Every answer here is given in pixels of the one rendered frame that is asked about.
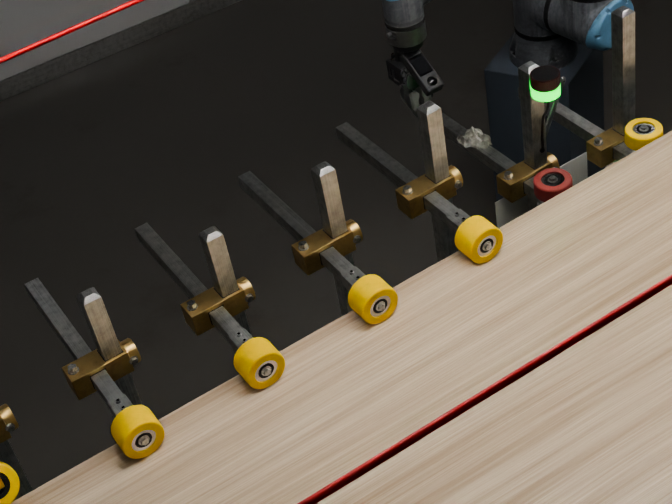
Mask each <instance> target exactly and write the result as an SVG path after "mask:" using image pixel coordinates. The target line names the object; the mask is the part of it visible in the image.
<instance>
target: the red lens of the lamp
mask: <svg viewBox="0 0 672 504"><path fill-rule="evenodd" d="M554 68H556V67H554ZM556 69H557V68H556ZM533 70H534V69H533ZM533 70H532V71H533ZM557 70H558V69H557ZM532 71H531V72H530V85H531V87H532V88H533V89H534V90H536V91H541V92H547V91H552V90H554V89H556V88H557V87H559V85H560V71H559V70H558V71H559V72H558V73H559V74H558V77H556V78H555V79H553V80H551V81H546V82H541V81H537V80H534V79H533V78H532V76H531V73H532Z"/></svg>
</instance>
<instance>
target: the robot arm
mask: <svg viewBox="0 0 672 504"><path fill-rule="evenodd" d="M431 1H433V0H382V6H383V13H384V19H385V26H386V33H387V34H386V36H387V40H388V42H389V43H390V44H391V45H392V46H393V49H394V53H392V54H394V55H392V54H391V58H389V59H387V60H386V65H387V71H388V78H389V79H390V80H392V81H393V82H394V83H395V84H397V85H398V86H399V85H401V88H400V94H401V99H402V101H403V102H404V103H405V104H406V105H407V106H408V108H409V109H410V111H411V112H412V113H413V114H414V115H415V116H416V117H418V114H417V107H419V106H420V104H421V105H422V104H424V103H426V102H428V101H431V98H432V97H433V94H434V93H435V92H437V91H439V90H441V89H442V88H443V86H444V83H443V81H442V80H441V78H440V77H439V75H438V74H437V73H436V71H435V70H434V68H433V67H432V66H431V64H430V63H429V61H428V60H427V59H426V57H425V56H424V54H423V53H422V52H421V50H420V49H419V48H421V47H422V45H423V41H424V40H425V38H426V36H427V32H426V25H425V16H424V8H423V6H424V5H426V4H428V3H429V2H431ZM621 6H626V7H628V8H630V9H631V10H633V11H634V7H633V4H632V2H631V0H513V14H514V28H515V32H514V34H513V37H512V40H511V43H510V46H509V57H510V60H511V62H512V63H513V64H514V65H515V66H517V67H520V66H521V65H523V64H525V63H527V62H529V61H532V62H534V63H535V64H537V65H539V66H553V67H556V68H557V69H561V68H563V67H565V66H567V65H569V64H570V63H572V62H573V61H574V60H575V59H576V57H577V55H578V43H580V44H582V45H585V46H587V47H588V48H593V49H596V50H600V51H606V50H609V49H611V48H612V25H611V12H613V11H614V10H616V9H617V8H619V7H621ZM393 58H395V59H393ZM392 59H393V60H392ZM389 70H390V72H389ZM419 101H420V104H419Z"/></svg>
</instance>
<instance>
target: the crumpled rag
mask: <svg viewBox="0 0 672 504"><path fill-rule="evenodd" d="M457 140H458V143H460V144H462V145H463V146H464V147H465V148H467V147H473V148H476V149H477V148H478V149H479V148H480V149H481V148H484V149H487V147H488V145H489V144H490V145H492V143H491V137H490V136H489V135H487V134H483V132H482V130H480V129H478V128H474V127H471V129H468V130H467V131H466V133H465V135H464V136H463V135H460V136H458V137H457Z"/></svg>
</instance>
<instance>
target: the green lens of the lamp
mask: <svg viewBox="0 0 672 504"><path fill-rule="evenodd" d="M530 87H531V85H530ZM560 95H561V83H560V85H559V87H558V88H557V89H555V90H553V91H550V92H538V91H535V90H534V89H533V88H532V87H531V97H532V98H533V99H534V100H536V101H539V102H550V101H553V100H555V99H557V98H558V97H559V96H560Z"/></svg>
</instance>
